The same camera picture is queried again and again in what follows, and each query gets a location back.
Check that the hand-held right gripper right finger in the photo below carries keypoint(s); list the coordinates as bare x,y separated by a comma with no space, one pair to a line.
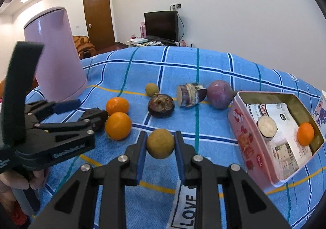
179,157

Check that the printed paper leaflet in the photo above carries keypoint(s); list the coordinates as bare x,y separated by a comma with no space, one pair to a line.
285,147

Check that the white television stand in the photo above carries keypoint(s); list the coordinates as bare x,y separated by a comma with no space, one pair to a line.
132,45

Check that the flat white box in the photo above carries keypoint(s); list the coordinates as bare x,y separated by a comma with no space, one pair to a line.
138,40

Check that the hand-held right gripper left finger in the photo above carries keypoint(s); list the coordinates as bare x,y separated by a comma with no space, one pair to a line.
141,157

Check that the pink tin box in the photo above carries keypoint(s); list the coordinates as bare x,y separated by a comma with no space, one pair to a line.
244,142

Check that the purple passion fruit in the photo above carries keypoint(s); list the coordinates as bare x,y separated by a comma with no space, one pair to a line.
220,94

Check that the pink plastic bin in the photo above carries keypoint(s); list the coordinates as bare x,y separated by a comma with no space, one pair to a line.
58,53

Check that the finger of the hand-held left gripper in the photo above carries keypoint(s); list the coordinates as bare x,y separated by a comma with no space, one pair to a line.
86,125
67,106

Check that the orange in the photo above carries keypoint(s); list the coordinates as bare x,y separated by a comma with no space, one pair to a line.
117,106
118,125
305,134

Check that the orange sofa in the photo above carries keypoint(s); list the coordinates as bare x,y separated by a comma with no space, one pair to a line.
82,45

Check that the brown fruit piece on cloth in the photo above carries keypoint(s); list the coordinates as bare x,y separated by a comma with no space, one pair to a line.
191,96

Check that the dark fruit in tray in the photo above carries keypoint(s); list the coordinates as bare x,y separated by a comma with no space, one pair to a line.
266,127

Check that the wall socket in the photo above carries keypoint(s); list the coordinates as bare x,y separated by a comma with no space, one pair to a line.
176,6

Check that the blue plaid blanket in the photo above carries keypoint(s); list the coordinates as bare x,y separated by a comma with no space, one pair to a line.
203,65

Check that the person's left hand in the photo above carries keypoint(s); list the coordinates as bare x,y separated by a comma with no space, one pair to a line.
15,181

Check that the black television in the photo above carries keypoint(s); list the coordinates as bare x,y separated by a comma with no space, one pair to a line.
161,25

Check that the white printed cup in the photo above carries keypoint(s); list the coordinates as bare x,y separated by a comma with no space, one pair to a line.
321,114

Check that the small brown longan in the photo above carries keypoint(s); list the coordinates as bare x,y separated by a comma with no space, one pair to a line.
152,89

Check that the brown wooden door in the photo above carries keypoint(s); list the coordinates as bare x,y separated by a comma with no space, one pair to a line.
98,20

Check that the large brown longan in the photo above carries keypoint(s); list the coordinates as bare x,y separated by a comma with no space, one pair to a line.
160,143

